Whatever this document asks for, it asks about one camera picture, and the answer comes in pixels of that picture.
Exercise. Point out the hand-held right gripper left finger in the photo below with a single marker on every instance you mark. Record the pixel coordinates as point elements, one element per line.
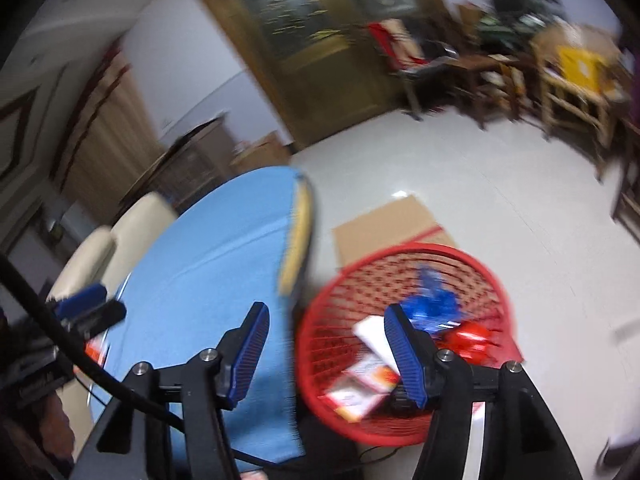
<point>250,355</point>

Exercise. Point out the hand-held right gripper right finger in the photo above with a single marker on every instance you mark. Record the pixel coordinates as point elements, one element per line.
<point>405,355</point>

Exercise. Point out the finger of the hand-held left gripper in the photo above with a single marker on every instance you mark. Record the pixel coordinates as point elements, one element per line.
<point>100,315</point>
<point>82,297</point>

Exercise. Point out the yellow red carton box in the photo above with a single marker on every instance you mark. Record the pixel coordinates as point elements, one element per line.
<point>372,375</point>

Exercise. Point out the blue plastic bag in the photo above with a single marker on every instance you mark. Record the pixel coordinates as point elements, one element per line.
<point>435,305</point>

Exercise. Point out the red plastic bag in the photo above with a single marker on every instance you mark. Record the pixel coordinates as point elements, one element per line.
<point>467,340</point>

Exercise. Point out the red plastic mesh basket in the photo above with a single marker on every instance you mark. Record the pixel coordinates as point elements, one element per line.
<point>340,300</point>

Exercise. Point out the person's left hand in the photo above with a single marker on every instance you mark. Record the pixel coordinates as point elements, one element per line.
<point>55,430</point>

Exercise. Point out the orange white tissue packet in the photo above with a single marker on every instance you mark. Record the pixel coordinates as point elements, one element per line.
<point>95,352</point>

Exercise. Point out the blue tablecloth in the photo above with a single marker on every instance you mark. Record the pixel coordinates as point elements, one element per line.
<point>200,260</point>

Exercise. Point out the flat cardboard sheet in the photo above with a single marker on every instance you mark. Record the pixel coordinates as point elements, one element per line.
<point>385,230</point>

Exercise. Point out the round table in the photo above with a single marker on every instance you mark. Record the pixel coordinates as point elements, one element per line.
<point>300,230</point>

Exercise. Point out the beige curtains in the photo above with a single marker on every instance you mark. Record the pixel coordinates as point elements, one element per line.
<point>110,135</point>

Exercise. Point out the wooden crib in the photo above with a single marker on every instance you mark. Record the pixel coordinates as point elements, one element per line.
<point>200,155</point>

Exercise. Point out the brown cardboard box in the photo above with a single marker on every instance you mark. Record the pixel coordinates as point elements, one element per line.
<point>265,150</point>

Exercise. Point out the wooden double door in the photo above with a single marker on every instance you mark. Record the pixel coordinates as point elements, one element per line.
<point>325,85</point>

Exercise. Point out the dark wooden stool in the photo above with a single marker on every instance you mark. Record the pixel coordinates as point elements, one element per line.
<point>485,67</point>

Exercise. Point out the wicker chair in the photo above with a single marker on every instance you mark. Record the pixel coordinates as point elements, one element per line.
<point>550,90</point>

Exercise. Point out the red striped blanket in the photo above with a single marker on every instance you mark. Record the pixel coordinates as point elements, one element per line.
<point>395,42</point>

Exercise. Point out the yellow cardboard box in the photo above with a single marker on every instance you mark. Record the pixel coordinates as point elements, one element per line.
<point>582,67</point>

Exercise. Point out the cluttered computer desk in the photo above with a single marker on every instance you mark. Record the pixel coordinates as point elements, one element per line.
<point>515,30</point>

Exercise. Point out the metal frame chair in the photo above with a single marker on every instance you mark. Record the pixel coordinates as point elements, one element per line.
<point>425,75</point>

